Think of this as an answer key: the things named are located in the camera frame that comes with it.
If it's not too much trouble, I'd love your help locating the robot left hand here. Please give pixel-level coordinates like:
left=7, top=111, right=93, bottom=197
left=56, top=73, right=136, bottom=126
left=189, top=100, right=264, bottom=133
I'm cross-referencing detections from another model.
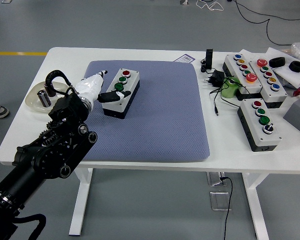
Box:
left=73, top=69, right=132, bottom=104

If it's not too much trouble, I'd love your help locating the grey four-button control box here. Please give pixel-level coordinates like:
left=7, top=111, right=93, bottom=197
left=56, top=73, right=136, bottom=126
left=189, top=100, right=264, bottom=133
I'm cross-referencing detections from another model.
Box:
left=100, top=67, right=141, bottom=120

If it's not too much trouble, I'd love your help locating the five-button box blue button end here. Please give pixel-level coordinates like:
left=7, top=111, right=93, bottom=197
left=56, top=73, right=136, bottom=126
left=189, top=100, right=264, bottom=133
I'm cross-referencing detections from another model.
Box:
left=222, top=53, right=264, bottom=101

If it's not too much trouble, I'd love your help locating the five-button box red mushroom end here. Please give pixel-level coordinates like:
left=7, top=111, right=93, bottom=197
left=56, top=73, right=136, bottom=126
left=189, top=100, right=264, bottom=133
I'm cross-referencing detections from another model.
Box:
left=248, top=57, right=289, bottom=109

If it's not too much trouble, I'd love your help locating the dark cylinder capacitor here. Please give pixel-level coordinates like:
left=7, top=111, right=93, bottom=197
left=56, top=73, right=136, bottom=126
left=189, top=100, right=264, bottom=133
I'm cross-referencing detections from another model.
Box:
left=37, top=90, right=52, bottom=108
left=44, top=83, right=56, bottom=98

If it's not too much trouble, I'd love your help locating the beige shallow dish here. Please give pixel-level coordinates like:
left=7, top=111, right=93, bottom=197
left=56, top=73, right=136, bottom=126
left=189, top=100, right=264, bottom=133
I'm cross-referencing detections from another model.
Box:
left=24, top=81, right=69, bottom=114

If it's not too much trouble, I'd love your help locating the grey-blue textured mat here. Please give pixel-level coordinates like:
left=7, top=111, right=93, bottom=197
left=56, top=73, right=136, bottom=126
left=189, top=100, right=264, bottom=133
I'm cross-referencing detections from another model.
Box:
left=77, top=59, right=211, bottom=163

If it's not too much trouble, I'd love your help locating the purple-bordered label card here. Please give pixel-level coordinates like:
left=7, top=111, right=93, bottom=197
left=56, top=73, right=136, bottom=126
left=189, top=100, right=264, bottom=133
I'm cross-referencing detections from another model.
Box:
left=174, top=53, right=196, bottom=64

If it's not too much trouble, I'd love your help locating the white table leg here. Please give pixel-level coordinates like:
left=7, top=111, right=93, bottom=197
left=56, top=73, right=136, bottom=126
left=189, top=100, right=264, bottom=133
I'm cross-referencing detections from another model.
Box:
left=68, top=166, right=94, bottom=236
left=241, top=172, right=270, bottom=240

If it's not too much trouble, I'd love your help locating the black upright device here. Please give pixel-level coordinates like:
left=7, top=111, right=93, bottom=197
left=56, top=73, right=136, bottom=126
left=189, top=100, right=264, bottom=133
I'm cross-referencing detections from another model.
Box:
left=205, top=48, right=214, bottom=71

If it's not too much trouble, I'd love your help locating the black power adapter plug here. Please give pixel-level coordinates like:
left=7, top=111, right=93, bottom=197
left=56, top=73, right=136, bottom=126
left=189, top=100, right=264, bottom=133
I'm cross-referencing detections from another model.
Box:
left=203, top=70, right=226, bottom=88

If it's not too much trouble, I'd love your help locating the green plastic cup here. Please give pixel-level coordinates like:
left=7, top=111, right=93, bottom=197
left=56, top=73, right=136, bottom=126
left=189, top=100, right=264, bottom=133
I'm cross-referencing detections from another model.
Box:
left=220, top=76, right=242, bottom=99

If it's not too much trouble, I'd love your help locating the white paper sheet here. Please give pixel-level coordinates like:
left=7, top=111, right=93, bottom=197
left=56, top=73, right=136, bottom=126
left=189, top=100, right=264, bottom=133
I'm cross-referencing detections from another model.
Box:
left=237, top=48, right=256, bottom=62

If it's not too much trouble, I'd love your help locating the clear floor plate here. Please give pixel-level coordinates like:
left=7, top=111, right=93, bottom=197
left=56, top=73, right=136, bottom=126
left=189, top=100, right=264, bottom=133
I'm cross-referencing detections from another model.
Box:
left=209, top=191, right=233, bottom=212

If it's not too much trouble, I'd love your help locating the white foam sheet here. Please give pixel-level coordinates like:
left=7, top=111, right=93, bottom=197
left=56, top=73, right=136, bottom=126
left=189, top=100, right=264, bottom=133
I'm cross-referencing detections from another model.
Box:
left=264, top=46, right=300, bottom=89

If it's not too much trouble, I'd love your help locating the thin black coiled cable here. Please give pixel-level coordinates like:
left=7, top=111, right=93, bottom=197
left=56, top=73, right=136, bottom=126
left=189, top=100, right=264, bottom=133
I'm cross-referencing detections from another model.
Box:
left=199, top=57, right=209, bottom=74

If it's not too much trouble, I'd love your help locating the black adapter cord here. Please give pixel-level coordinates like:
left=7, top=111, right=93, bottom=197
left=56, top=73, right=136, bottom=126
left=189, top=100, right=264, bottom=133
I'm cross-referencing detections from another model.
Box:
left=209, top=76, right=243, bottom=117

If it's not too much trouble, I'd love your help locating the white floor cord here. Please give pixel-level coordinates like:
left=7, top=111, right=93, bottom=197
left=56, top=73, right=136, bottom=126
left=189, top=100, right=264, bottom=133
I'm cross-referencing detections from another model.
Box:
left=196, top=0, right=225, bottom=12

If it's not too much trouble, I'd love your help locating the under-table control bracket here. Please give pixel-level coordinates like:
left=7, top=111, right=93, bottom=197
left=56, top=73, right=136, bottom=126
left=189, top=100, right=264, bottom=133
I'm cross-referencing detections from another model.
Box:
left=206, top=171, right=226, bottom=187

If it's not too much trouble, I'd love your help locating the black cable under table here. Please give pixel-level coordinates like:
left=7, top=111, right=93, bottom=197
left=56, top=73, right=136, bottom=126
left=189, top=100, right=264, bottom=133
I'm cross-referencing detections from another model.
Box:
left=219, top=176, right=234, bottom=240

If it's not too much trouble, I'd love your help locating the black floor cable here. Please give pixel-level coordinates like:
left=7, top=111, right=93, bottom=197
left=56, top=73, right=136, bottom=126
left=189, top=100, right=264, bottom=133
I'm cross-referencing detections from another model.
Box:
left=233, top=0, right=300, bottom=46

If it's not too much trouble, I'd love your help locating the four-button box with selector switch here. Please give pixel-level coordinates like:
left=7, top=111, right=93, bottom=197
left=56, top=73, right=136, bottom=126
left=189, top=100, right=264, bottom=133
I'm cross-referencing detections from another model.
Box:
left=236, top=98, right=283, bottom=153

